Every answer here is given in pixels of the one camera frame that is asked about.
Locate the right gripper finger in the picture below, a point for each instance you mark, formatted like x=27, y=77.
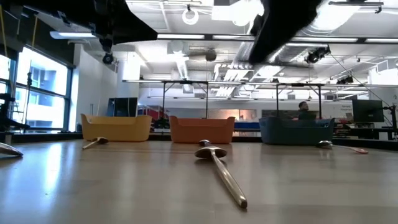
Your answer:
x=280, y=28

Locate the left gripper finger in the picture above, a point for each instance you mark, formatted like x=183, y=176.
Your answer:
x=133, y=28

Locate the gold spoon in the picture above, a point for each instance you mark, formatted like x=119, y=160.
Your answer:
x=228, y=180

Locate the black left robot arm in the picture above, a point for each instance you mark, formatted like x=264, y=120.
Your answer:
x=7, y=124

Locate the long ceiling light strip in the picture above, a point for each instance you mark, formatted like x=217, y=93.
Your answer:
x=74, y=35

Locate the large window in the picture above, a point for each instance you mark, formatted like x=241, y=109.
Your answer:
x=46, y=77

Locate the dark standing screen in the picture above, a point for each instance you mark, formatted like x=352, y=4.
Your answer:
x=122, y=107

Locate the red cabinet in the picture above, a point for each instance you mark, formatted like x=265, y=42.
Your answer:
x=149, y=112

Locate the black tripod stand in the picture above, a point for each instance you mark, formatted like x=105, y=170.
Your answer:
x=29, y=79

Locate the person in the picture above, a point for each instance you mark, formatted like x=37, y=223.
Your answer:
x=306, y=115

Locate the yellow plastic bin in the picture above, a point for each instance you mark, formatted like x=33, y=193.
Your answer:
x=116, y=129

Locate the blue box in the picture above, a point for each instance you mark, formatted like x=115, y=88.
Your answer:
x=247, y=125

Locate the dark teal plastic bin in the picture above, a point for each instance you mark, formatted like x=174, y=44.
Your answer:
x=295, y=132

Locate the black computer monitor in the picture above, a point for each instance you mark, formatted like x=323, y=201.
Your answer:
x=368, y=110

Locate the orange plastic bin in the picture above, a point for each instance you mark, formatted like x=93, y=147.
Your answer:
x=202, y=130

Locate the dark office desk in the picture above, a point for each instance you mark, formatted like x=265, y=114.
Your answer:
x=367, y=132

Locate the black desk stand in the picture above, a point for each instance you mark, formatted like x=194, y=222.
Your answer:
x=394, y=121

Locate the silver ventilation duct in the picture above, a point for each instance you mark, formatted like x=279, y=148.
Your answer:
x=292, y=54

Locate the black overhead rig camera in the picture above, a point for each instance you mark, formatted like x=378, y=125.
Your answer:
x=314, y=56

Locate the black metal frame stand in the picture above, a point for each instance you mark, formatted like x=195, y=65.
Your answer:
x=277, y=102
x=163, y=99

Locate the black ceiling camera cluster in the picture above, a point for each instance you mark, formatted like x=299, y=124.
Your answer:
x=345, y=80

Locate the black aluminium table frame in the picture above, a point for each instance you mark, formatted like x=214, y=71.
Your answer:
x=160, y=137

